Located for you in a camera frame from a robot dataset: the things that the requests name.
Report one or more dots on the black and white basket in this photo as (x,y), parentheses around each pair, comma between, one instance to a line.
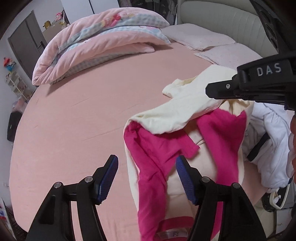
(268,201)

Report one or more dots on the beige cabinet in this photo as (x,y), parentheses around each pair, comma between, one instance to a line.
(52,33)

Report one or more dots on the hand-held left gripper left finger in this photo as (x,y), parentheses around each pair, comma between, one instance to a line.
(107,178)

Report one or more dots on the grey door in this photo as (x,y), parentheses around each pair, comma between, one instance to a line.
(25,44)

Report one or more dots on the grey padded headboard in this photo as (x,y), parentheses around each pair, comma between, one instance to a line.
(219,18)

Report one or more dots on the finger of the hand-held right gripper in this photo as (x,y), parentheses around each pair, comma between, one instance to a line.
(222,89)

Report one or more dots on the white jacket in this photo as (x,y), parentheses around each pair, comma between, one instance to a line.
(270,139)

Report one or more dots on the white wardrobe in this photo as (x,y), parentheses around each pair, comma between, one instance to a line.
(76,9)

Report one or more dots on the pink plush toy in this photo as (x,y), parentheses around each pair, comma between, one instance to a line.
(59,16)

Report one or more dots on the black bag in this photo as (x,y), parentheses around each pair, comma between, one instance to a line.
(13,126)

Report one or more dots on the white shelf rack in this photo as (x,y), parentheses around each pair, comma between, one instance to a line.
(17,85)

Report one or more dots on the pink printed quilt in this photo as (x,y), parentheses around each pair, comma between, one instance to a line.
(92,46)

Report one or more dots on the yellow toy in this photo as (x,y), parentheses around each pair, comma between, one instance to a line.
(47,24)

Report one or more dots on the colourful wall doll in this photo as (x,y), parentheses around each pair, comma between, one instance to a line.
(9,63)

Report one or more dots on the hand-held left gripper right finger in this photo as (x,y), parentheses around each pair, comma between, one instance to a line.
(185,183)

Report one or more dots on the cream and pink sweatshirt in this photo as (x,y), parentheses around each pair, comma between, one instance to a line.
(150,143)

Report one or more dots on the person's right hand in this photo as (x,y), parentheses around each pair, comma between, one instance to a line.
(293,129)

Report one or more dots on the white bedside cabinet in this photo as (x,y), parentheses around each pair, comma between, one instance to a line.
(283,217)

